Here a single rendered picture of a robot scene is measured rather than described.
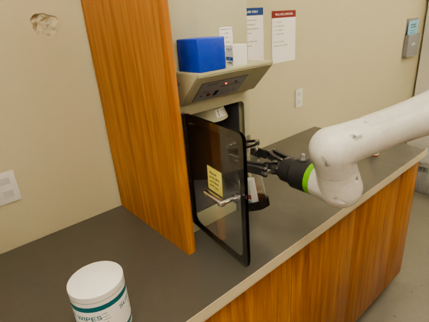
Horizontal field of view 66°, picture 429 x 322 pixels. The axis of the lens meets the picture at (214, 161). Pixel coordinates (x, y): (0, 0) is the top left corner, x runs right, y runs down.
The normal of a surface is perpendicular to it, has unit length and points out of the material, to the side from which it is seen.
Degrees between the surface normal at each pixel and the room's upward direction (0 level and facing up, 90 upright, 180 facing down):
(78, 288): 0
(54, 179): 90
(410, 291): 0
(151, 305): 0
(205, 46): 90
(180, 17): 90
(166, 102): 90
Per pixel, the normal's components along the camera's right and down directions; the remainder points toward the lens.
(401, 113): -0.30, -0.43
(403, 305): -0.07, -0.92
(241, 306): 0.65, 0.25
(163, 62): -0.76, 0.29
